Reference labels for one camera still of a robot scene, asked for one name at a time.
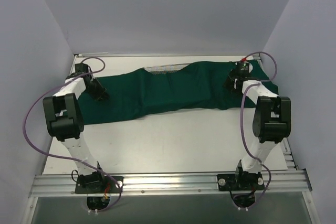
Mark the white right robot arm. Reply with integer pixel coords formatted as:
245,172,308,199
224,60,291,189

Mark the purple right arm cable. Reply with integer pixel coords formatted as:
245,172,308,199
232,51,278,209

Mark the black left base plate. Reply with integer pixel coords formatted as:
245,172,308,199
75,172,123,194

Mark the steel wire mesh tray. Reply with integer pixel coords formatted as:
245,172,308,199
143,63,189,74

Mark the aluminium front frame rail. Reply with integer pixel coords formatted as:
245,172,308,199
29,170,312,197

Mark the dark green surgical cloth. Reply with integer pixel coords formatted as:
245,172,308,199
78,61,279,125

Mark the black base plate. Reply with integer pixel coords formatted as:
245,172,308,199
216,173,265,191
75,172,123,194

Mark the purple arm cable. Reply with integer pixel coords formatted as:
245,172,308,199
232,51,278,209
22,57,123,213

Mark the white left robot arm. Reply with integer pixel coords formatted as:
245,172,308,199
43,62,109,192

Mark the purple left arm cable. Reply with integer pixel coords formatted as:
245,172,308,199
22,57,123,213

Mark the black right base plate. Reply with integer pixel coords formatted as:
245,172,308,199
216,173,265,191

